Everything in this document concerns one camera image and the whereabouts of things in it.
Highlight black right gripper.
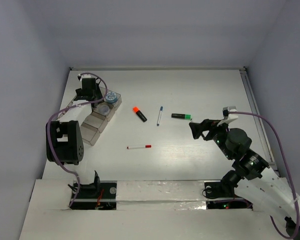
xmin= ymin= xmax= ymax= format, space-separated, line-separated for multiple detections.
xmin=189 ymin=117 xmax=233 ymax=160

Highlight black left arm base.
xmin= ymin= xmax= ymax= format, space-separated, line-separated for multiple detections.
xmin=68 ymin=171 xmax=117 ymax=211

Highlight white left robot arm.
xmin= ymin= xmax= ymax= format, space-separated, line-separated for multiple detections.
xmin=45 ymin=72 xmax=106 ymax=191

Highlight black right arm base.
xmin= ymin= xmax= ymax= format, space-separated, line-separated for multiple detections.
xmin=201 ymin=181 xmax=253 ymax=210

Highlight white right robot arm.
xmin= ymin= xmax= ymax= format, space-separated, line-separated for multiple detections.
xmin=189 ymin=119 xmax=300 ymax=240

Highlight green-capped black highlighter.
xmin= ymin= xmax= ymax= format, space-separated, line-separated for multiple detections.
xmin=171 ymin=113 xmax=192 ymax=120

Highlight blue-capped white marker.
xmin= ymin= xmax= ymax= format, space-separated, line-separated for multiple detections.
xmin=156 ymin=106 xmax=164 ymax=127

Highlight clear three-bin organizer tray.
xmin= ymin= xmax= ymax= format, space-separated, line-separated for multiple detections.
xmin=80 ymin=91 xmax=122 ymax=146

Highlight orange-capped black highlighter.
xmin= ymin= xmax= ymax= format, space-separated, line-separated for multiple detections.
xmin=132 ymin=106 xmax=148 ymax=123

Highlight red-capped white marker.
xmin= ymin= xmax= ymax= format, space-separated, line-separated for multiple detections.
xmin=126 ymin=144 xmax=152 ymax=150

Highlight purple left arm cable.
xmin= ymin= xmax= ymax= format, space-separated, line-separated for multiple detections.
xmin=46 ymin=72 xmax=108 ymax=208

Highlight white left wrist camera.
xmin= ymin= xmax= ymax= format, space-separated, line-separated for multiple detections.
xmin=77 ymin=73 xmax=99 ymax=82

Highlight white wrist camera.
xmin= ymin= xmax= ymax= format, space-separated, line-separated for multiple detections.
xmin=217 ymin=106 xmax=239 ymax=127
xmin=77 ymin=73 xmax=99 ymax=82

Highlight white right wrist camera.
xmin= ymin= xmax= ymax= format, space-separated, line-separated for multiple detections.
xmin=217 ymin=106 xmax=239 ymax=127

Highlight metal rail on table edge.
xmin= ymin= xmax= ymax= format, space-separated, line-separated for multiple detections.
xmin=239 ymin=67 xmax=281 ymax=177

